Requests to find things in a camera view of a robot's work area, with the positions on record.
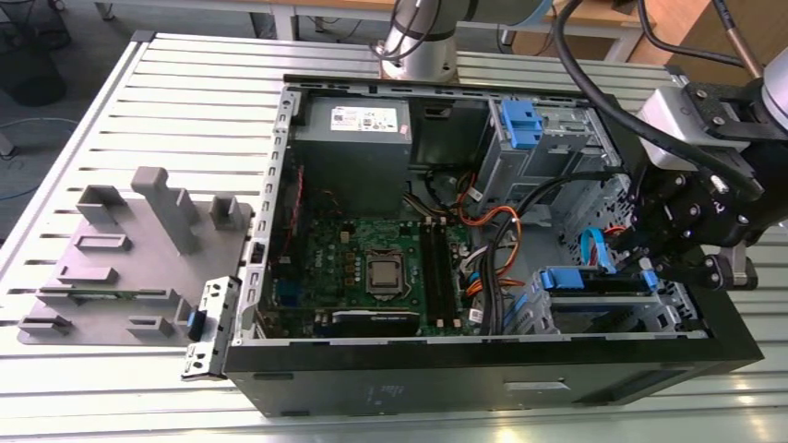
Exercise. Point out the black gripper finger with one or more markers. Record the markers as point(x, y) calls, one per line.
point(696, 267)
point(655, 212)

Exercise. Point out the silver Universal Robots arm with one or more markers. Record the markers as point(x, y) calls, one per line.
point(424, 55)

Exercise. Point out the metal disk bay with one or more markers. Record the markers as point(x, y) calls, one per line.
point(615, 302)

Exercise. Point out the metal optical drive cage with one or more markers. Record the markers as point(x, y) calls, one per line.
point(542, 157)

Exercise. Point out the blue plastic drive latch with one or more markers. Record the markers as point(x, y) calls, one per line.
point(520, 124)

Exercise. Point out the black RAM slot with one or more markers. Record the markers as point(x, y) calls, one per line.
point(448, 272)
point(432, 272)

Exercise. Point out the brown wooden cabinet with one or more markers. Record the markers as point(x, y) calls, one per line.
point(690, 23)

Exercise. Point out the silver CPU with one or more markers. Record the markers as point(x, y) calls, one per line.
point(384, 272)

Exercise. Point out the black PC case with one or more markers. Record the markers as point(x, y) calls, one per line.
point(431, 378)

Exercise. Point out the grey power supply unit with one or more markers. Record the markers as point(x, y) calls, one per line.
point(351, 175)

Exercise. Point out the black graphics card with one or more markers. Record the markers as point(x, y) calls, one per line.
point(370, 323)

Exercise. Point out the green motherboard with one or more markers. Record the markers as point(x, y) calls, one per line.
point(332, 240)

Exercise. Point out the white metal desk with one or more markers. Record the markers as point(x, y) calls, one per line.
point(280, 25)

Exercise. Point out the grey parts rack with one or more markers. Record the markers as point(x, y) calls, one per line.
point(142, 277)

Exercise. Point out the green RAM stick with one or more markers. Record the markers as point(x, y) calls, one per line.
point(99, 295)

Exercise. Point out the black waste bin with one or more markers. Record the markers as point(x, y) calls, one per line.
point(31, 69)

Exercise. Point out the silver side camera mount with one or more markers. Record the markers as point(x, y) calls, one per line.
point(739, 267)

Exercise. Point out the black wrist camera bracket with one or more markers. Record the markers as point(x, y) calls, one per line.
point(739, 134)

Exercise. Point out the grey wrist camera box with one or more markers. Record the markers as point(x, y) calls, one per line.
point(678, 124)

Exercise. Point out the wooden desk with white frame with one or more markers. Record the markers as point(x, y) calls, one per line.
point(610, 14)

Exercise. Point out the metal expansion slot bracket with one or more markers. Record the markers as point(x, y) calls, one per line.
point(215, 323)

